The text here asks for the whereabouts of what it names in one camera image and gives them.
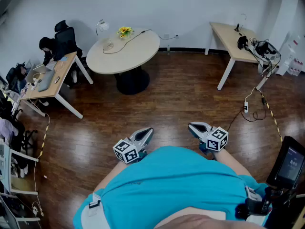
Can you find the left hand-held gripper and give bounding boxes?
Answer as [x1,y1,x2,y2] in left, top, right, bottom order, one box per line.
[112,127,154,164]

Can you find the black office chair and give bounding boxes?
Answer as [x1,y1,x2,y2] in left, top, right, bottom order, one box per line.
[54,20,83,57]

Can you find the grey shoulder strap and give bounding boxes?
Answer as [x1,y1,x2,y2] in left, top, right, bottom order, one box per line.
[245,186,263,208]
[81,192,107,229]

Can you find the black floor cable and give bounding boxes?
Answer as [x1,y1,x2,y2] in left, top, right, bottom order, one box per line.
[226,89,267,132]

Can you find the white desk lamp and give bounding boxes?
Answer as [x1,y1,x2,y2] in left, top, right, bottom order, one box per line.
[95,19,114,52]

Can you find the pack of red capped bottles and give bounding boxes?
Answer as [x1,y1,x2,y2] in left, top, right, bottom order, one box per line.
[287,57,305,77]

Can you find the sunflower bouquet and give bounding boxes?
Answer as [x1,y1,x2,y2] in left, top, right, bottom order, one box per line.
[116,26,134,39]

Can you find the black stand with wire hook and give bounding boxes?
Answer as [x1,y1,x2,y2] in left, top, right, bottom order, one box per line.
[234,13,247,32]

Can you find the black monitor stand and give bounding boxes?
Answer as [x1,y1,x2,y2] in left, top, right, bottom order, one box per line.
[262,186,305,229]

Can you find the person's teal shirt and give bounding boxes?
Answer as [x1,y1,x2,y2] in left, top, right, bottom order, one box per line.
[72,146,272,229]

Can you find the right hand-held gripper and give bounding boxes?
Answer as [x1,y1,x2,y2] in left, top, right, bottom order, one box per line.
[188,122,229,156]

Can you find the round beige table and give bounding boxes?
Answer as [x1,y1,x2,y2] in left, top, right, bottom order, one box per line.
[86,27,161,95]

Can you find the black touchscreen monitor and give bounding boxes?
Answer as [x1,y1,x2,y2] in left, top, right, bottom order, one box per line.
[266,135,305,190]

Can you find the white metal shelf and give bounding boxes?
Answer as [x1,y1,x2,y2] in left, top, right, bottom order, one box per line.
[0,142,41,229]

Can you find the white cabinet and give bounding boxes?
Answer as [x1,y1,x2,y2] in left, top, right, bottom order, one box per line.
[276,31,305,77]

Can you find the white power cable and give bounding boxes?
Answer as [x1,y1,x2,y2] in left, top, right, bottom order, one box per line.
[244,87,260,104]

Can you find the black light cable with switch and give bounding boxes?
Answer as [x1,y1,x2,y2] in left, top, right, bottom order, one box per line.
[102,29,179,55]

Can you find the black chair base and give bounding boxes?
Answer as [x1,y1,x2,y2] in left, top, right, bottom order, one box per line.
[21,129,39,156]

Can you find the black strap-mounted device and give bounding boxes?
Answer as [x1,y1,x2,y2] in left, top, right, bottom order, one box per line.
[235,197,272,217]

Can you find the yellow black floor tape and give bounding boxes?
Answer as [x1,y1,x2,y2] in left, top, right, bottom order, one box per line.
[259,92,284,143]
[37,113,51,159]

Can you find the person's left forearm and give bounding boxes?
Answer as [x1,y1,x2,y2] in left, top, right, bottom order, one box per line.
[93,160,131,193]

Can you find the grey closed laptop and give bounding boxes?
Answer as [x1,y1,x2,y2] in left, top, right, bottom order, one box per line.
[38,70,56,92]

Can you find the open silver laptop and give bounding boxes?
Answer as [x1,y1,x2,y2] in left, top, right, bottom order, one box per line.
[25,64,52,83]

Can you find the person's face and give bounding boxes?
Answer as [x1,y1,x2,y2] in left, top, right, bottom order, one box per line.
[154,206,270,229]

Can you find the black device with cable bundle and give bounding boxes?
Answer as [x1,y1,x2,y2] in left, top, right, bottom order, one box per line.
[249,38,282,78]

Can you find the black headset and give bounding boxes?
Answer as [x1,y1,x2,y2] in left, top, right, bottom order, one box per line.
[237,35,249,50]

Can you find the wooden desk white legs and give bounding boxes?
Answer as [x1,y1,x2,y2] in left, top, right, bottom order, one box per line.
[19,51,94,119]
[204,21,282,91]

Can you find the person's right forearm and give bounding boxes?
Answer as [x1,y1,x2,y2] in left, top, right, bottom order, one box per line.
[213,148,253,178]

